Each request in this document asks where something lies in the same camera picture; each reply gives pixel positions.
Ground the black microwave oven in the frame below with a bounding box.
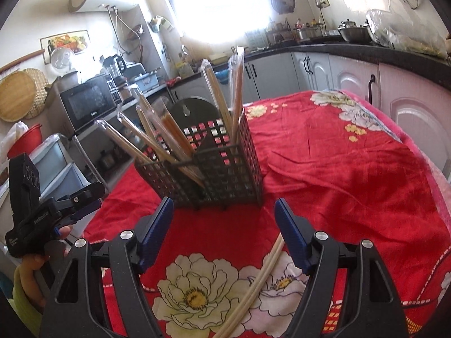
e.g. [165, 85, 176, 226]
[47, 74, 120, 137]

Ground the wall fan vent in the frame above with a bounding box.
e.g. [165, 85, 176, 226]
[271, 0, 296, 15]

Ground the bundle of chopsticks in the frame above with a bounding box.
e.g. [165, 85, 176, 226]
[95, 86, 204, 187]

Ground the left hand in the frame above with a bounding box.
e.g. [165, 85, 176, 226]
[18, 225, 73, 308]

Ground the round bamboo board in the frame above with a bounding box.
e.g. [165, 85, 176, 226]
[0, 68, 49, 123]

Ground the blue hanging basin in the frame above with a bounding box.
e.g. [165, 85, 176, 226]
[215, 69, 229, 85]

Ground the red plastic basin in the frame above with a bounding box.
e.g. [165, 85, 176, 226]
[7, 124, 43, 159]

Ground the fruit picture on wall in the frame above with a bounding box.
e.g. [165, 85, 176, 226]
[40, 30, 90, 64]

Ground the steel pot on counter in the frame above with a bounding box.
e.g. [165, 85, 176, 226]
[338, 19, 372, 44]

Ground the plastic bag on counter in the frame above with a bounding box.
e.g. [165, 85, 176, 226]
[366, 9, 447, 59]

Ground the black plastic utensil basket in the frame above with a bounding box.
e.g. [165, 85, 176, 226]
[134, 97, 262, 208]

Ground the green sleeve left forearm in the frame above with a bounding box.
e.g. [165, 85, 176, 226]
[9, 268, 43, 337]

